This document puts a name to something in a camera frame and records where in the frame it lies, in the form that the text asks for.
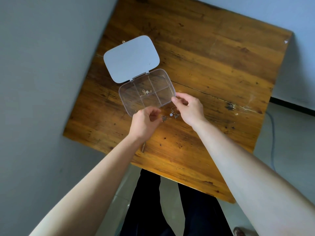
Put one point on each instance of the person's right hand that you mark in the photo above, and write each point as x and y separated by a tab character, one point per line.
192	110

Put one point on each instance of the person's left hand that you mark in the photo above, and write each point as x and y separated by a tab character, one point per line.
144	122

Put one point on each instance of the white lidded clear compartment box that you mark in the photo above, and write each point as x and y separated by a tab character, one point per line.
131	58

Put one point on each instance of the person's left forearm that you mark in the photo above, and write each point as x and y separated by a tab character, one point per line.
93	189

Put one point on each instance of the person's right forearm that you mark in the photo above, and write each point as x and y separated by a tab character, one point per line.
246	174

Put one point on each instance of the person's black trousers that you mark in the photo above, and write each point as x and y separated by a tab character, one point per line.
145	206

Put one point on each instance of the wooden folding table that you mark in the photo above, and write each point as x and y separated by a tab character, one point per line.
209	58

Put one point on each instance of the brown leather shoe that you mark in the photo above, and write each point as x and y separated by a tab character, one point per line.
238	232

